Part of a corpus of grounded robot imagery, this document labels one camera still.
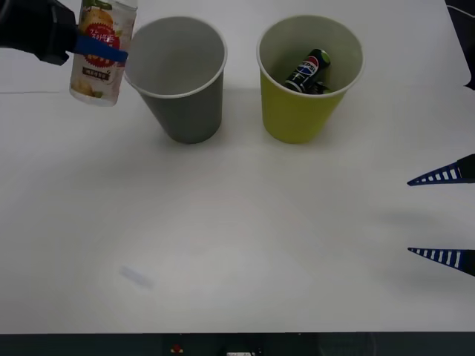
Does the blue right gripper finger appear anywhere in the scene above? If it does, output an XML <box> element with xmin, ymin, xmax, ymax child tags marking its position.
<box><xmin>407</xmin><ymin>247</ymin><xmax>475</xmax><ymax>277</ymax></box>
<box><xmin>407</xmin><ymin>154</ymin><xmax>475</xmax><ymax>186</ymax></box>

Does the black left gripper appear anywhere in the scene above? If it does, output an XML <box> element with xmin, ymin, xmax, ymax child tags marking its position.
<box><xmin>0</xmin><ymin>0</ymin><xmax>129</xmax><ymax>67</ymax></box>

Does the clear bottle with red cap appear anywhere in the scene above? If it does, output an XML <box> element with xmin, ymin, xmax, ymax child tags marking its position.
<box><xmin>69</xmin><ymin>0</ymin><xmax>139</xmax><ymax>108</ymax></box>

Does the grey plastic bin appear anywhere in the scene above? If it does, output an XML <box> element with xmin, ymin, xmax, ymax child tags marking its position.
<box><xmin>123</xmin><ymin>16</ymin><xmax>228</xmax><ymax>145</ymax></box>

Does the yellow-green plastic bin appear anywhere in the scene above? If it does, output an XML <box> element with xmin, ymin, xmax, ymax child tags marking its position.
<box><xmin>256</xmin><ymin>14</ymin><xmax>365</xmax><ymax>145</ymax></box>

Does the black can with blue emblem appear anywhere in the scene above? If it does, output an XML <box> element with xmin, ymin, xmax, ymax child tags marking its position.
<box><xmin>284</xmin><ymin>47</ymin><xmax>333</xmax><ymax>93</ymax></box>

